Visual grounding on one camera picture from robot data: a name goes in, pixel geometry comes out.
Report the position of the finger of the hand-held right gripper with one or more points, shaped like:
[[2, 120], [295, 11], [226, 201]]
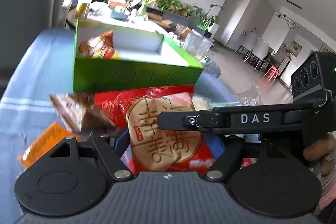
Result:
[[178, 120]]

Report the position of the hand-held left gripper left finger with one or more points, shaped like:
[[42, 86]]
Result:
[[122, 144]]

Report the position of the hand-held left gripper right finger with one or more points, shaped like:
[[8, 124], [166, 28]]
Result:
[[216, 148]]

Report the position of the pale cracker packet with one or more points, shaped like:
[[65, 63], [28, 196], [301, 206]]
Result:
[[200, 103]]

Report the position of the red round cracker packet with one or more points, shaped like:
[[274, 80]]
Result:
[[162, 150]]

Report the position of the green cardboard box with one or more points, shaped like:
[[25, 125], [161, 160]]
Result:
[[131, 77]]

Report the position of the orange snack packet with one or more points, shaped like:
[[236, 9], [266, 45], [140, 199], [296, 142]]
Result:
[[44, 142]]

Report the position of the person's right hand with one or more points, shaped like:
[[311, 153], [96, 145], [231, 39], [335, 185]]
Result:
[[324, 150]]

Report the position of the red stool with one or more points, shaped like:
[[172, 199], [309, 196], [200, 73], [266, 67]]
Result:
[[271, 74]]

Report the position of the clear plastic bag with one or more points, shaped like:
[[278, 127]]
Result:
[[249, 100]]

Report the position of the brown snack packet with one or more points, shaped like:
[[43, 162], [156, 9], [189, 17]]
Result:
[[73, 111]]

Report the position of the white dining chair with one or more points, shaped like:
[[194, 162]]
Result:
[[260, 49]]

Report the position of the brown snack bag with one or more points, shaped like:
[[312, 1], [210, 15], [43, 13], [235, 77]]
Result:
[[182, 31]]

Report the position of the white round table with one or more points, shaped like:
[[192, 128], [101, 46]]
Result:
[[147, 26]]

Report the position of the red crinkled snack packet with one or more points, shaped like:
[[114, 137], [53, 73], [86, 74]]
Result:
[[101, 45]]

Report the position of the plant in white pot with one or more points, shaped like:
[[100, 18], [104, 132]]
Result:
[[208, 22]]

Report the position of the dark television cabinet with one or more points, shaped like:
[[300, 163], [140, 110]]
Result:
[[170, 16]]

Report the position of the spider plant in glass vase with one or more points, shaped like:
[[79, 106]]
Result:
[[143, 5]]

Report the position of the blue bowl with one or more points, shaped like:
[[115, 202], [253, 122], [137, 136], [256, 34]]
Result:
[[119, 14]]

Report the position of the red and white container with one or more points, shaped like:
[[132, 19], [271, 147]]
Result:
[[118, 2]]

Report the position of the yellow cup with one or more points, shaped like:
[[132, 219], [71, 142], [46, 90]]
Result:
[[82, 7]]

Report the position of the grey sofa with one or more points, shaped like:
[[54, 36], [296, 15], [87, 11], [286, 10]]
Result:
[[29, 11]]

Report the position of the black wall lamp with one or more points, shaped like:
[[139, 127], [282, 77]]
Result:
[[288, 20]]

